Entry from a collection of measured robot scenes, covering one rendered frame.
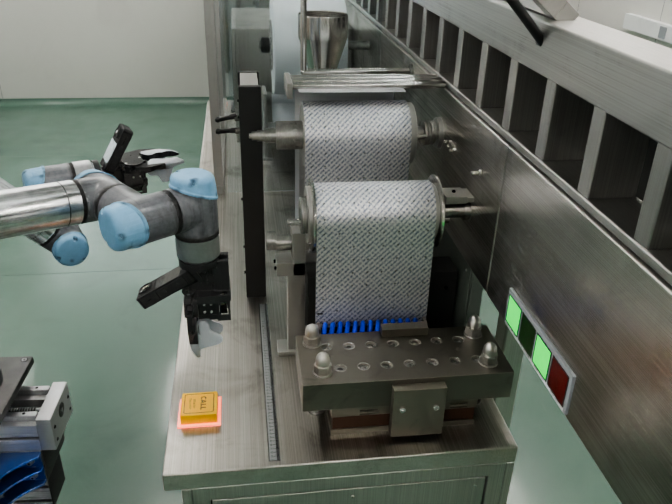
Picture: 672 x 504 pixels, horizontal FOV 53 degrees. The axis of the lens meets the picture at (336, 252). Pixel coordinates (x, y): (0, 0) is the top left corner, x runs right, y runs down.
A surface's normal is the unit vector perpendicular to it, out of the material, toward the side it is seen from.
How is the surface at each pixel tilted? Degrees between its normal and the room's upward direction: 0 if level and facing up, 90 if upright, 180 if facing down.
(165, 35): 90
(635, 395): 90
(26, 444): 90
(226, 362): 0
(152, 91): 90
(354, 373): 0
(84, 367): 0
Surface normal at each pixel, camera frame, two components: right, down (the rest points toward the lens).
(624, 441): -0.99, 0.04
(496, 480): 0.14, 0.46
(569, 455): 0.03, -0.89
